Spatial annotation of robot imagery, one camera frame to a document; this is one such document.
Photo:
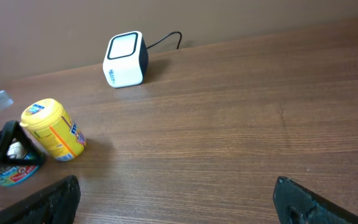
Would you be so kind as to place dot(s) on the white barcode scanner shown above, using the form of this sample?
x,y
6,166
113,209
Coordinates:
x,y
126,60

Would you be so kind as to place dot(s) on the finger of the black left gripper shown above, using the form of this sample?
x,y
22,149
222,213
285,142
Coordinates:
x,y
12,130

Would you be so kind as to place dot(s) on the tin can with pull tab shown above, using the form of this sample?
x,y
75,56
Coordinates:
x,y
15,174

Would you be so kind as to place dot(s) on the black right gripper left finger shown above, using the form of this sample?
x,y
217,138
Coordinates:
x,y
55,204

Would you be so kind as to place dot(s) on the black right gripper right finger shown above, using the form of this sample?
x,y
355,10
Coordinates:
x,y
296,204

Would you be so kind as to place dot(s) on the yellow candy jar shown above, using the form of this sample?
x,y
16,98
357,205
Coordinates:
x,y
50,124

